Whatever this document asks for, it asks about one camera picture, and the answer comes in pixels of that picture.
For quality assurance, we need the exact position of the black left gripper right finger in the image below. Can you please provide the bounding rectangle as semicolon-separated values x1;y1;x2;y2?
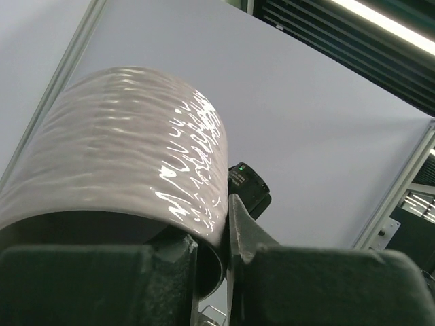
227;194;434;325

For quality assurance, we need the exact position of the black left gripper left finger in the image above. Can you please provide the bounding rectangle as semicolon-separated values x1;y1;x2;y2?
1;236;198;325

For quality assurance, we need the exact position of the pink mug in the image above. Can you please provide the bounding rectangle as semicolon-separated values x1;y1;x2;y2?
1;67;228;299

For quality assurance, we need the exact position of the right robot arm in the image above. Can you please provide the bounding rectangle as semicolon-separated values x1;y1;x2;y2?
228;162;272;220

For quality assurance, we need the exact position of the right aluminium frame post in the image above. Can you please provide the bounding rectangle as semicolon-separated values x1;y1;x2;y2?
352;118;434;250

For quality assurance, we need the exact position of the aluminium frame post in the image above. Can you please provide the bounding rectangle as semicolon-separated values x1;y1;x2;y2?
352;118;434;250
1;1;106;183

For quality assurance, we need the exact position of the left aluminium frame post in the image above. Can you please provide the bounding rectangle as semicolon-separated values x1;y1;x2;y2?
1;1;106;183

